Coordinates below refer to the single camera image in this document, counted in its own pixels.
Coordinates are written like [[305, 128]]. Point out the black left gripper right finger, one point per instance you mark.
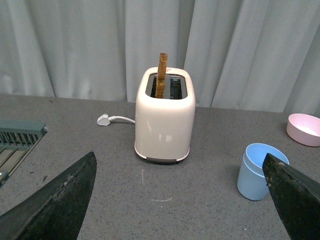
[[296, 198]]

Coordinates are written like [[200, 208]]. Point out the brown toast slice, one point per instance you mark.
[[161, 75]]

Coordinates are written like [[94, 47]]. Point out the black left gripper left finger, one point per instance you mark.
[[57, 210]]

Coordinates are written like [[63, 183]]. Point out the pink bowl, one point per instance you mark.
[[304, 129]]

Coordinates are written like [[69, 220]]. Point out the green dish rack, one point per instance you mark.
[[17, 139]]

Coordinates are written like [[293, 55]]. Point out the blue cup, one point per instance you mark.
[[256, 153], [251, 181]]

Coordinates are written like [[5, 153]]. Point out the cream white toaster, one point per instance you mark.
[[163, 126]]

